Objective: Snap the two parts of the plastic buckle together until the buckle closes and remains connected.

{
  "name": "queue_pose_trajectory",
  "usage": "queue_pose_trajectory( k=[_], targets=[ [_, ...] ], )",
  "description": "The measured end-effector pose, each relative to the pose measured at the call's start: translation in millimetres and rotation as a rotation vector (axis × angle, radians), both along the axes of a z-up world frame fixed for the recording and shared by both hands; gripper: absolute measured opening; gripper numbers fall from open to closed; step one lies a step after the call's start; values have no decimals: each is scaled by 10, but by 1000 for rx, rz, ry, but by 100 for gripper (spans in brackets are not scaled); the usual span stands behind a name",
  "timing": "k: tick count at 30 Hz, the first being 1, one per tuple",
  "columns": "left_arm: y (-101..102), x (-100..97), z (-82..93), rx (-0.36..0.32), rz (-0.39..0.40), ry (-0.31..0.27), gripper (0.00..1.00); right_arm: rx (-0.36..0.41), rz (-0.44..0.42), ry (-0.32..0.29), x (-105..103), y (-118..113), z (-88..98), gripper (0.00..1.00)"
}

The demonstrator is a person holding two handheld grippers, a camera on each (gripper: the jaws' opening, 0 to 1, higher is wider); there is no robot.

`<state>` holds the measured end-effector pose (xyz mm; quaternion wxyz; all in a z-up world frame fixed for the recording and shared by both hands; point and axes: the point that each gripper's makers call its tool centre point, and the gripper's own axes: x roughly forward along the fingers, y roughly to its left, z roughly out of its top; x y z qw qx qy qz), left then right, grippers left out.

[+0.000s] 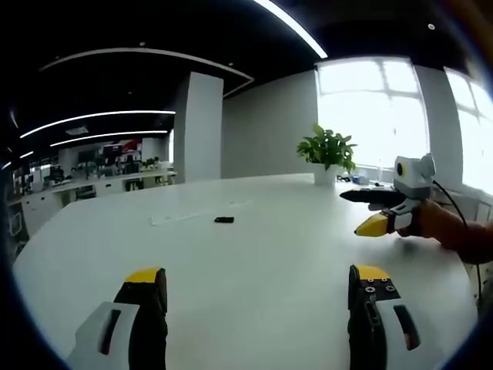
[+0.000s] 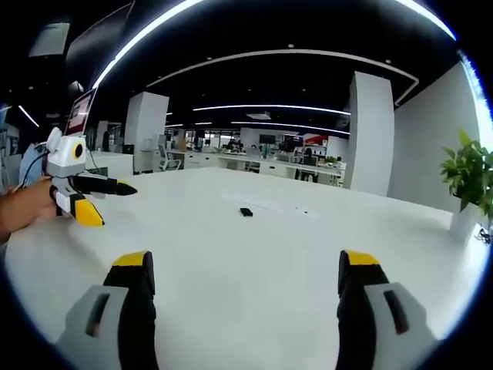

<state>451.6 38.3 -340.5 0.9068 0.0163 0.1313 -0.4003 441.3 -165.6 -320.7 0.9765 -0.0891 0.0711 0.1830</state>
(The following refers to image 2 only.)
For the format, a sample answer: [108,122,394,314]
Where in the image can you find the white square pillar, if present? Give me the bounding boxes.
[123,91,170,175]
[344,70,396,198]

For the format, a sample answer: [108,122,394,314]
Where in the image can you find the white office chair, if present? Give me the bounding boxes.
[158,148,183,171]

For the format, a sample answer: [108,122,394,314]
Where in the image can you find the person's left hand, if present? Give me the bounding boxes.
[15,177,59,223]

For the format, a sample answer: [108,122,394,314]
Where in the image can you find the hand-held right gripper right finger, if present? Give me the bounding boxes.
[337,249,440,370]

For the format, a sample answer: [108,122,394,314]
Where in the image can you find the monitor on stand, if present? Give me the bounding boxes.
[64,87,99,138]

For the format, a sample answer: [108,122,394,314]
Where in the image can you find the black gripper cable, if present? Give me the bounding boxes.
[15,149,52,190]

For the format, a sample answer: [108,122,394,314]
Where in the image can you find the white plant pot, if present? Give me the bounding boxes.
[450,202,483,242]

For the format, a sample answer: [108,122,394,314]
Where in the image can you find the ceiling air conditioner unit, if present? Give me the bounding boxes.
[29,22,71,58]

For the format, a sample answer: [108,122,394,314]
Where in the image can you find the large dark hanging panel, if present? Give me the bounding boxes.
[65,0,136,84]

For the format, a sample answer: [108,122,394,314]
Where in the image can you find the green potted plant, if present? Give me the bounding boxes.
[439,129,493,223]

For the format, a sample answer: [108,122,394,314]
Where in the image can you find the long white desk row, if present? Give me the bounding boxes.
[165,150,346,182]

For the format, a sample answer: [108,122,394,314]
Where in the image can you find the long ceiling light strip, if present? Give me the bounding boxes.
[90,0,205,89]

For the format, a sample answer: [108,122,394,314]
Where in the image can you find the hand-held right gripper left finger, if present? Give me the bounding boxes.
[55,249,157,370]

